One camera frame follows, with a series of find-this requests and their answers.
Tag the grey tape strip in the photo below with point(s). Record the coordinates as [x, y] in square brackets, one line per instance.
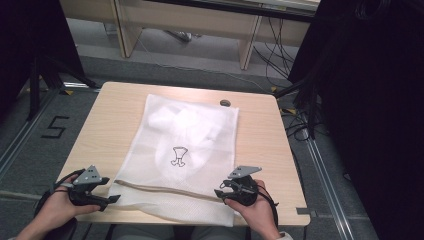
[305, 211]

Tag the metal floor rail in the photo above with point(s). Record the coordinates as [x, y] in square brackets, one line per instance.
[23, 133]
[328, 186]

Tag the white mesh laundry bag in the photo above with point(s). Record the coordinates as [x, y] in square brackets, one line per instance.
[186, 140]

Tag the person's left hand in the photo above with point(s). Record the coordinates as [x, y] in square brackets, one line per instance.
[58, 208]

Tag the grey power strip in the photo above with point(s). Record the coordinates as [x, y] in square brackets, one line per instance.
[181, 35]

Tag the person's right hand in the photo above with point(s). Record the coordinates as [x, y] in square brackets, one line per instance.
[256, 213]

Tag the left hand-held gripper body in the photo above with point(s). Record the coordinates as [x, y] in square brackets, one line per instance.
[87, 176]

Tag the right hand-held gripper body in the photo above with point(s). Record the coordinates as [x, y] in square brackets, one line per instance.
[243, 188]

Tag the black metal stand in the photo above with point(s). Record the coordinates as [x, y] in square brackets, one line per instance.
[305, 100]
[46, 76]

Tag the black curtain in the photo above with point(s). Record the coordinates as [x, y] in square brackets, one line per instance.
[373, 116]
[30, 40]

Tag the white garment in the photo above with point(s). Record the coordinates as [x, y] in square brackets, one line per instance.
[186, 133]

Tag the light wooden desk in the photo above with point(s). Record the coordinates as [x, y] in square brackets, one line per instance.
[186, 20]

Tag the person's grey trouser legs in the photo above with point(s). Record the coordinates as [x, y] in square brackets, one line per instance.
[146, 233]

